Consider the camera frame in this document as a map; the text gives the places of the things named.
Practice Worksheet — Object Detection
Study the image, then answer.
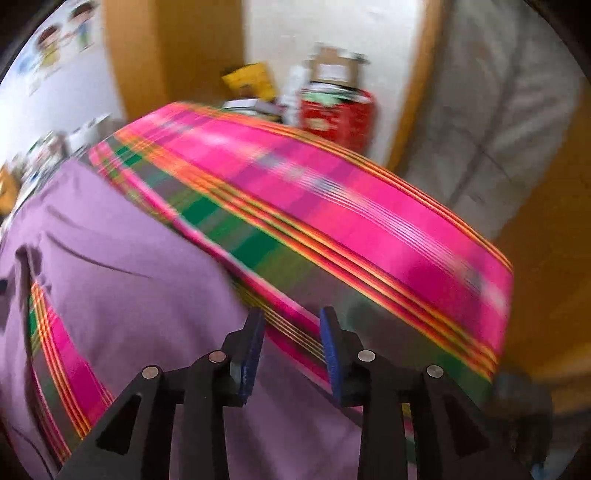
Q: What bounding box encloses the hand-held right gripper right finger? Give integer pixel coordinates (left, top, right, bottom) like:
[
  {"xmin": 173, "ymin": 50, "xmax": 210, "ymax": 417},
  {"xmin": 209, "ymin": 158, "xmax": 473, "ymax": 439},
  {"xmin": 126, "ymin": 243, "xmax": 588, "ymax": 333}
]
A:
[{"xmin": 320, "ymin": 305, "xmax": 532, "ymax": 480}]

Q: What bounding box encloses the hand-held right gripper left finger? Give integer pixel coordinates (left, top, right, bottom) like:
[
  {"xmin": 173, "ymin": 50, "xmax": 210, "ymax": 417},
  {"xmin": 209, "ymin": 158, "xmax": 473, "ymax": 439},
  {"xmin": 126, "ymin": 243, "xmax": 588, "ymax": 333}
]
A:
[{"xmin": 55, "ymin": 307, "xmax": 267, "ymax": 480}]

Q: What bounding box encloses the purple fleece garment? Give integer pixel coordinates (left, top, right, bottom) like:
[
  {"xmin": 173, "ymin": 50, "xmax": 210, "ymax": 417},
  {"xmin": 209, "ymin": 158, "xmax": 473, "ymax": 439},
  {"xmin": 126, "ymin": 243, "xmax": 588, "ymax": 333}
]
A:
[{"xmin": 0, "ymin": 159, "xmax": 416, "ymax": 480}]

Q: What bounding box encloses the pink plaid bed sheet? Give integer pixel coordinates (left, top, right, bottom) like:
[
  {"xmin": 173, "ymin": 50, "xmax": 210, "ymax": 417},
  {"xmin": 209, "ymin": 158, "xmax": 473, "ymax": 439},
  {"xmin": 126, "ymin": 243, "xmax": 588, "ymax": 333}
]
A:
[{"xmin": 28, "ymin": 102, "xmax": 514, "ymax": 467}]

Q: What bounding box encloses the wooden door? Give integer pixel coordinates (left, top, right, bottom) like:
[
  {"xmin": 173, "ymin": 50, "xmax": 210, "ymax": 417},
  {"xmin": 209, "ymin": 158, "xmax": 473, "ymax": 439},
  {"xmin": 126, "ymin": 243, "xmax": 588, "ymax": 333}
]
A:
[{"xmin": 494, "ymin": 111, "xmax": 591, "ymax": 416}]

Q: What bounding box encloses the small white box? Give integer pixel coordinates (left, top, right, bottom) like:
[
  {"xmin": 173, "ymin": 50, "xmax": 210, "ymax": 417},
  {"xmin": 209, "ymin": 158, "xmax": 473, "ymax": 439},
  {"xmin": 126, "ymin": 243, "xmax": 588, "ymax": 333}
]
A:
[{"xmin": 279, "ymin": 65, "xmax": 308, "ymax": 125}]

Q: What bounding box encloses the yellow box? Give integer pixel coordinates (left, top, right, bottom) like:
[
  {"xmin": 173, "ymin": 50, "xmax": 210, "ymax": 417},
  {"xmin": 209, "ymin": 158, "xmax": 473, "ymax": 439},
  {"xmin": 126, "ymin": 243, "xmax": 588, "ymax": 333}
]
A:
[{"xmin": 221, "ymin": 62, "xmax": 277, "ymax": 101}]

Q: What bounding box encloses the white storage box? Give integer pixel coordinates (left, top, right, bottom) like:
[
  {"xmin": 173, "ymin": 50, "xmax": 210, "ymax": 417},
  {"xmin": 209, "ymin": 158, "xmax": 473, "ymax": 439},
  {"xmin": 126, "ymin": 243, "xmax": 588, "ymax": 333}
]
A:
[{"xmin": 65, "ymin": 115, "xmax": 112, "ymax": 153}]

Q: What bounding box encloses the translucent door curtain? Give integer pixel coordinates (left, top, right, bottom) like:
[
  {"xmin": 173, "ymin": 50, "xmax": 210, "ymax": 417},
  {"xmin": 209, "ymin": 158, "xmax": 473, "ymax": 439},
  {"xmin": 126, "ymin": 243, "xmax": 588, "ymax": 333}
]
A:
[{"xmin": 406, "ymin": 0, "xmax": 583, "ymax": 241}]

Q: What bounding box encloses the cluttered side table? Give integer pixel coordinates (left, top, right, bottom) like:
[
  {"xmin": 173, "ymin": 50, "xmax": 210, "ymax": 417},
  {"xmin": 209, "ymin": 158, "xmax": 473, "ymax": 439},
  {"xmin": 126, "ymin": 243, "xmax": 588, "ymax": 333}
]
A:
[{"xmin": 0, "ymin": 134, "xmax": 65, "ymax": 217}]

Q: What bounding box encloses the cardboard box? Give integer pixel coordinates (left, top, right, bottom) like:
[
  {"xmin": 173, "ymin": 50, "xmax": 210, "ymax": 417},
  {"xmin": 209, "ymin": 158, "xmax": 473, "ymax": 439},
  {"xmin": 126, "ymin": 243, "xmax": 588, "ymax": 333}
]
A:
[{"xmin": 307, "ymin": 42, "xmax": 370, "ymax": 88}]

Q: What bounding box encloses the wooden wardrobe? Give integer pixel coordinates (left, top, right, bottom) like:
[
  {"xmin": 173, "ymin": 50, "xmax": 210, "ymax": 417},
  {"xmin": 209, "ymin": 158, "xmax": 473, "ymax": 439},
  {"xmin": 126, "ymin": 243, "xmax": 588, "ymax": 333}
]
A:
[{"xmin": 102, "ymin": 0, "xmax": 247, "ymax": 123}]

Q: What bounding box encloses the wooden door frame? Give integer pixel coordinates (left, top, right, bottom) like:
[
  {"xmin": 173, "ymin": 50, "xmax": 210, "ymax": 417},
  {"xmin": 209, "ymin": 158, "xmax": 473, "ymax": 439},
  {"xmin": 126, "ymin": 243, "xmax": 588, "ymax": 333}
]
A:
[{"xmin": 385, "ymin": 0, "xmax": 446, "ymax": 171}]

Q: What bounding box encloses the cartoon couple wall sticker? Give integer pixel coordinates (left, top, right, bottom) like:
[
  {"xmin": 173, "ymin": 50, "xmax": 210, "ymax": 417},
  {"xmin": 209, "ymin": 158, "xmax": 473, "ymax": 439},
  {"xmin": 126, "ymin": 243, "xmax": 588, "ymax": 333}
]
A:
[{"xmin": 18, "ymin": 0, "xmax": 100, "ymax": 93}]

